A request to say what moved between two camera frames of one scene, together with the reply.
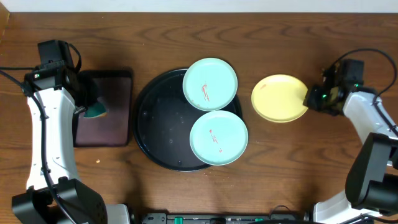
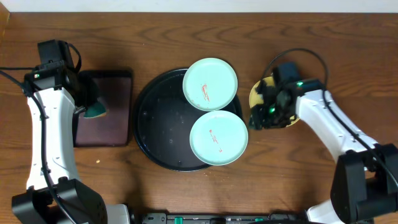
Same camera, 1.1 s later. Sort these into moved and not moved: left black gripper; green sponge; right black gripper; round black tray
Moved: right black gripper
Not moved: round black tray; left black gripper; green sponge
